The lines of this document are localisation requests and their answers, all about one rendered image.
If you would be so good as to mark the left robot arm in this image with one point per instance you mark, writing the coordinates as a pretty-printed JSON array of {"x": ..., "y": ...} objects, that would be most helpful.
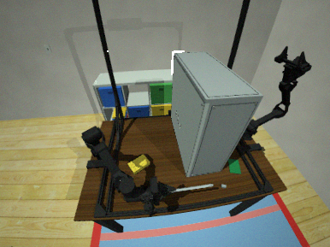
[{"x": 285, "y": 87}]

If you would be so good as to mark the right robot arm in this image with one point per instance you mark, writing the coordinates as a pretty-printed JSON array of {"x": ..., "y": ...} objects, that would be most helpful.
[{"x": 127, "y": 186}]

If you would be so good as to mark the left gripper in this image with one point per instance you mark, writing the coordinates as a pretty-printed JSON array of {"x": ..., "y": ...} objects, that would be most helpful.
[{"x": 290, "y": 70}]

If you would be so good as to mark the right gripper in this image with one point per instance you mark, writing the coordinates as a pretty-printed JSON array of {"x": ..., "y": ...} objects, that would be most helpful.
[{"x": 156, "y": 189}]

